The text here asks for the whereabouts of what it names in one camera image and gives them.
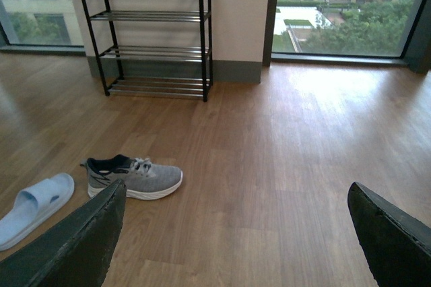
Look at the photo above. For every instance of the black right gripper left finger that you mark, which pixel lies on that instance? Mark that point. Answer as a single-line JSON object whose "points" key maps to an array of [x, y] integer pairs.
{"points": [[75, 252]]}

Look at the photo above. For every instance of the light blue slipper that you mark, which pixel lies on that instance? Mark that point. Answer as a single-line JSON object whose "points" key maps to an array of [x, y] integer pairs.
{"points": [[33, 205]]}

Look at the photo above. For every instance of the grey knit sneaker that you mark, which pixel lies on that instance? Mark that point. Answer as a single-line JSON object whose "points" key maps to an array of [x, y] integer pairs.
{"points": [[143, 179]]}

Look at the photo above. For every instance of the black metal shoe rack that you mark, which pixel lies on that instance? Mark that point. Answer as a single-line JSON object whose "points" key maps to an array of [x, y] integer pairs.
{"points": [[110, 61]]}

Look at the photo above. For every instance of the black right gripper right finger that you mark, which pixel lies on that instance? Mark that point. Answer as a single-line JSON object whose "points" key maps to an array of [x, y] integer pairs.
{"points": [[395, 244]]}

